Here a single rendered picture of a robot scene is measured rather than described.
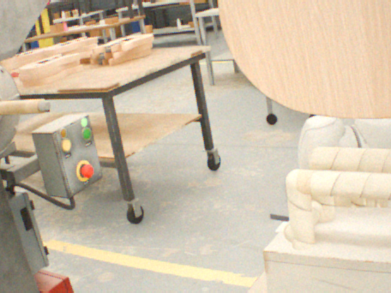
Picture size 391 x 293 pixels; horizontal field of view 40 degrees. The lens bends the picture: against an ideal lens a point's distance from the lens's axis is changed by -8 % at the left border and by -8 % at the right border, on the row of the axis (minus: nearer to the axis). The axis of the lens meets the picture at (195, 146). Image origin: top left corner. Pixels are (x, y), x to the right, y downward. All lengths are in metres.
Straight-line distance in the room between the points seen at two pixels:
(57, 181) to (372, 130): 0.94
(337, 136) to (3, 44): 1.03
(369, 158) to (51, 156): 1.03
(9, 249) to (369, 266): 1.19
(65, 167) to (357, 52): 1.08
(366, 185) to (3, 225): 1.20
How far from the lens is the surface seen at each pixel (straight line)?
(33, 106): 1.26
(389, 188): 0.68
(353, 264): 0.73
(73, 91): 3.44
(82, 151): 1.64
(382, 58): 0.67
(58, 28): 8.64
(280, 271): 0.79
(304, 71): 0.70
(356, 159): 0.77
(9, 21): 1.12
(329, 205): 0.82
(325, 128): 1.70
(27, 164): 1.62
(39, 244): 1.81
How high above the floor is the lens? 1.48
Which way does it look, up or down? 18 degrees down
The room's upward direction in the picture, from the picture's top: 10 degrees counter-clockwise
